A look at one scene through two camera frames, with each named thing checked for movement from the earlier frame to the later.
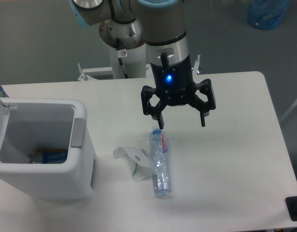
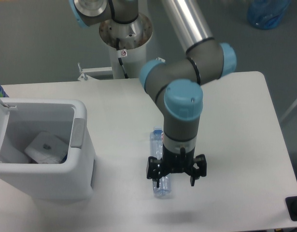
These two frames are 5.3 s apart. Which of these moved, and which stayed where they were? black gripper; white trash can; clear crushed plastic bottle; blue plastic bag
Moved: black gripper
Stayed: clear crushed plastic bottle; blue plastic bag; white trash can
